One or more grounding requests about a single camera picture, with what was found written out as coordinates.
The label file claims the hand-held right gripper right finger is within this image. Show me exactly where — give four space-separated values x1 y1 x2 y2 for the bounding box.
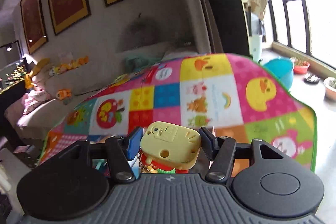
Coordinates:
199 126 285 183

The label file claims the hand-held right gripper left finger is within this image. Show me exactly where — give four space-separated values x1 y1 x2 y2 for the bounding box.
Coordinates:
58 126 144 184

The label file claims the yellow plastic toy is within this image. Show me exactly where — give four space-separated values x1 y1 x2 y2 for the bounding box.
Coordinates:
138 121 202 174

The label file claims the colourful printed play mat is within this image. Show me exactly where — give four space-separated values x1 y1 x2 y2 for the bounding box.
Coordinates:
38 53 318 172

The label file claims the beige sofa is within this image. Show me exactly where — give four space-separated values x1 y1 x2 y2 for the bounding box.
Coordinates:
5 40 200 140

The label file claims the green cloth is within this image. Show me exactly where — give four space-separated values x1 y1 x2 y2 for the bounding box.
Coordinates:
125 54 163 72

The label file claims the orange fish plush toy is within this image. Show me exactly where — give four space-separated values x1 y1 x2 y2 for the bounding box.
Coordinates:
56 89 72 101

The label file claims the teal plastic basin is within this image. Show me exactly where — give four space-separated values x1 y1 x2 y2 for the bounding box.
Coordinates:
262 57 294 90

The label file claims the pink cloth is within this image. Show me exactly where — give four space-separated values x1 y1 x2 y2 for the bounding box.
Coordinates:
22 90 51 114

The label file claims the white bin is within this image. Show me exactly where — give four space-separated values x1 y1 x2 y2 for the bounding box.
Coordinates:
248 35 263 63

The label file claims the yellow plush toy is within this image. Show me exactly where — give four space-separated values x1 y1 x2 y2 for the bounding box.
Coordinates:
25 58 51 89

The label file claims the orange plant pot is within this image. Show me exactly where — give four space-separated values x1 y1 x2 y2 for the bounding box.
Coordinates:
293 57 310 74

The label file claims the dark round dish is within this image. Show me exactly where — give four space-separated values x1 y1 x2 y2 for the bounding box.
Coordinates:
303 73 321 84

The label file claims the white plant pot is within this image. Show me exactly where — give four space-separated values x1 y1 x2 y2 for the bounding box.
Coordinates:
323 77 336 101

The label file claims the dark curtain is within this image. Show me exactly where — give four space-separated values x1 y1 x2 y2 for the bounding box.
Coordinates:
189 0 252 56

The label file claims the brown cardboard piece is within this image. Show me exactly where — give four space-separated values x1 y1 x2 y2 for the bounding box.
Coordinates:
247 0 268 21

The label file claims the small gold framed picture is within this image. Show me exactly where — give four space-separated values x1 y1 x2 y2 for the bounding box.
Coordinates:
20 0 48 55

